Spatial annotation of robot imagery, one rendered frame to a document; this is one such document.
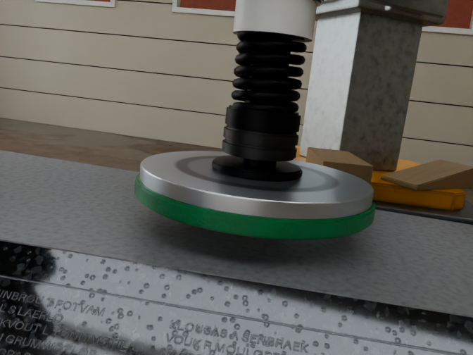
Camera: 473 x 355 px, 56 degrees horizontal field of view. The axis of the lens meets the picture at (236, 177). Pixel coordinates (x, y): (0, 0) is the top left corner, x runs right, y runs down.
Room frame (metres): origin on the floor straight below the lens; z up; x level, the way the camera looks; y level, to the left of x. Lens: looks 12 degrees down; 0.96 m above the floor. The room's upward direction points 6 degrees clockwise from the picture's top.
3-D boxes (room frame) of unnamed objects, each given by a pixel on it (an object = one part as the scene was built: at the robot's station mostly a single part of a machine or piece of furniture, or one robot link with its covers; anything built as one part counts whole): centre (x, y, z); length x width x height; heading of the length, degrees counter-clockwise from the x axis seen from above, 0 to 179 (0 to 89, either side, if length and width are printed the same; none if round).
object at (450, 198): (1.21, -0.29, 0.76); 0.49 x 0.49 x 0.05; 83
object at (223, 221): (0.41, -0.02, 0.87); 0.22 x 0.22 x 0.04
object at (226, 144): (0.41, -0.02, 0.90); 0.07 x 0.07 x 0.01
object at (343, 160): (0.97, -0.21, 0.81); 0.20 x 0.10 x 0.05; 1
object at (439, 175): (1.02, -0.44, 0.80); 0.20 x 0.10 x 0.05; 120
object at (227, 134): (0.41, -0.02, 0.91); 0.07 x 0.07 x 0.01
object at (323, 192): (0.41, -0.02, 0.87); 0.21 x 0.21 x 0.01
